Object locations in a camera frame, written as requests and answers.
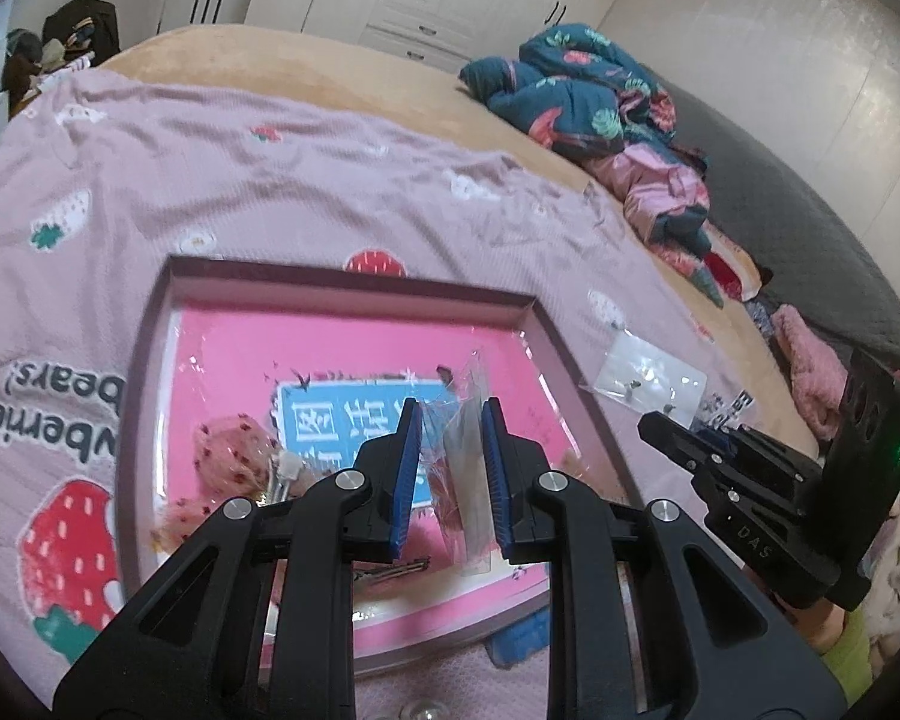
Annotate purple strawberry print blanket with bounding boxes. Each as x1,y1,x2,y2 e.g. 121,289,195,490
0,70,764,702

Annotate black bag on floor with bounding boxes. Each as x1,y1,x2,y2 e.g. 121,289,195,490
2,0,122,111

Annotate pink book in tray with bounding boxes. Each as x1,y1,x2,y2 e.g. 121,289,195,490
154,304,574,663

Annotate teal floral crumpled quilt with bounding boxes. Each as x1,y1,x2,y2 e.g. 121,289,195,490
458,23,724,305

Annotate pink fluffy cloth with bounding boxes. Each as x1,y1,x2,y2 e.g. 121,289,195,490
770,304,900,442

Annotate pink pompom hair clip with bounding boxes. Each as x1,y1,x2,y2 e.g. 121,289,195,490
352,557,430,587

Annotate white packet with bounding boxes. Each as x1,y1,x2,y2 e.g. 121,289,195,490
421,349,496,575

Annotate earrings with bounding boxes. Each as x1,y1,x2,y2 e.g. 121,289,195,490
590,330,707,427

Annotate blue plastic small case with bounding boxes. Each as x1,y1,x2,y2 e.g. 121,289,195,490
484,608,551,670

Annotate dark shallow tray box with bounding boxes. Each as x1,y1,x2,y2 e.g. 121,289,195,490
115,253,647,685

